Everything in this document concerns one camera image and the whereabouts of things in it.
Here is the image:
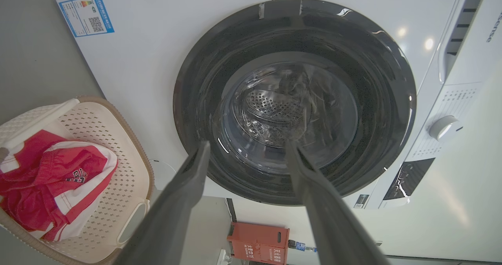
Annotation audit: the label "white detergent drawer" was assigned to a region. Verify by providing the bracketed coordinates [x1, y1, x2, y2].
[438, 0, 502, 86]

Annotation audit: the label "white front-load washing machine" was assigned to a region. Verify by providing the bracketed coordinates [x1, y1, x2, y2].
[54, 0, 502, 210]

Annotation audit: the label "black plug with blue tag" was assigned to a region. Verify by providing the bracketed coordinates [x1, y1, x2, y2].
[288, 240, 318, 253]

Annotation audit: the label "cream perforated laundry basket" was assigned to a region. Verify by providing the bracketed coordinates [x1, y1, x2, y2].
[0, 96, 155, 265]

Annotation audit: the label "dark round washing machine door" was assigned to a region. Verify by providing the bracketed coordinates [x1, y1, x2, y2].
[173, 0, 417, 207]

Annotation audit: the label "red white striped shirt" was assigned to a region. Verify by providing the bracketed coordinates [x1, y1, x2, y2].
[0, 141, 118, 242]

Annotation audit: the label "white control knob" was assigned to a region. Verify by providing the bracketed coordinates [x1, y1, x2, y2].
[429, 115, 460, 142]

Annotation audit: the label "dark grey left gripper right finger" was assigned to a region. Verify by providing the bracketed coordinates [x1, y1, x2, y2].
[285, 140, 391, 265]

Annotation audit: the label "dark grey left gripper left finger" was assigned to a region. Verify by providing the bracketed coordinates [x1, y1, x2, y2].
[114, 141, 211, 265]

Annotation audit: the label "red fire extinguisher box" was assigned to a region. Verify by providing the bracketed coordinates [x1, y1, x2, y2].
[227, 222, 290, 265]

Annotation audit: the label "red shorts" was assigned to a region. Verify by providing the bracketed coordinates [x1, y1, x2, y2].
[0, 130, 109, 234]

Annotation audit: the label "blue energy label sticker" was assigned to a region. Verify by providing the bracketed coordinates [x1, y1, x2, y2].
[58, 0, 115, 38]

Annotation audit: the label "black display panel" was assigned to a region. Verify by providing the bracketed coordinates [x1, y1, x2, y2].
[383, 158, 436, 201]

